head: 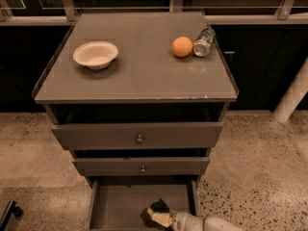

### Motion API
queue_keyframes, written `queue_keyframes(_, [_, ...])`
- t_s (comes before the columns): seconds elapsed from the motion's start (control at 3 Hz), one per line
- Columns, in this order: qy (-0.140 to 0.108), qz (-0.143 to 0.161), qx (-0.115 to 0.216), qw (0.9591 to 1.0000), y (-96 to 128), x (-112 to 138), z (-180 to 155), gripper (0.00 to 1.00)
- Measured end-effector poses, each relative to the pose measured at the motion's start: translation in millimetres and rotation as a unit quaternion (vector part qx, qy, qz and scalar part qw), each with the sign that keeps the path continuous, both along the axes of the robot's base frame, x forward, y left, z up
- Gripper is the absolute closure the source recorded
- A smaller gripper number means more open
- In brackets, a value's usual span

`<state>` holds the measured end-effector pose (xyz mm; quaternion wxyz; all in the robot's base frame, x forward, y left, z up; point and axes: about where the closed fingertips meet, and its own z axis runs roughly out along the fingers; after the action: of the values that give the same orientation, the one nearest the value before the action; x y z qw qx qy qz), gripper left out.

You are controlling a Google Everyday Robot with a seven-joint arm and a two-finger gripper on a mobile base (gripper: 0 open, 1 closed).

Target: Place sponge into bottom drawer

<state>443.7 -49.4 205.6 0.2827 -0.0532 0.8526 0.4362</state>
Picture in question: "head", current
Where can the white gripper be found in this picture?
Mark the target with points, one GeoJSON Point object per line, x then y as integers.
{"type": "Point", "coordinates": [187, 221]}

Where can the green and yellow sponge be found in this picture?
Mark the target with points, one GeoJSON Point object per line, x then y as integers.
{"type": "Point", "coordinates": [158, 207]}

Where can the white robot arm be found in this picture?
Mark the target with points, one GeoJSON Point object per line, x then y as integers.
{"type": "Point", "coordinates": [217, 224]}

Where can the grey open bottom drawer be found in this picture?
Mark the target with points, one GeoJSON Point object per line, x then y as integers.
{"type": "Point", "coordinates": [120, 203]}

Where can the grey middle drawer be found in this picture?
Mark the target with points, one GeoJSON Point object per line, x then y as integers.
{"type": "Point", "coordinates": [141, 166]}

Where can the grey drawer cabinet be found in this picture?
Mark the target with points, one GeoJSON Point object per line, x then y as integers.
{"type": "Point", "coordinates": [145, 83]}

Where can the grey top drawer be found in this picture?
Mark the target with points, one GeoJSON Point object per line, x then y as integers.
{"type": "Point", "coordinates": [138, 135]}

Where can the black caster wheel base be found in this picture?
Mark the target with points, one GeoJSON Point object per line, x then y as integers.
{"type": "Point", "coordinates": [11, 209]}

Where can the orange fruit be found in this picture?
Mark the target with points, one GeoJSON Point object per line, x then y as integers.
{"type": "Point", "coordinates": [182, 47]}

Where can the green soda can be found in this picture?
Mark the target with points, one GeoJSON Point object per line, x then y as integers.
{"type": "Point", "coordinates": [203, 44]}

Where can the white paper bowl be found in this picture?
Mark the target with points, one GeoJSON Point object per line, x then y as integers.
{"type": "Point", "coordinates": [95, 55]}

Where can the metal railing frame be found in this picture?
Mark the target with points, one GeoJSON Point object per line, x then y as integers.
{"type": "Point", "coordinates": [216, 12]}

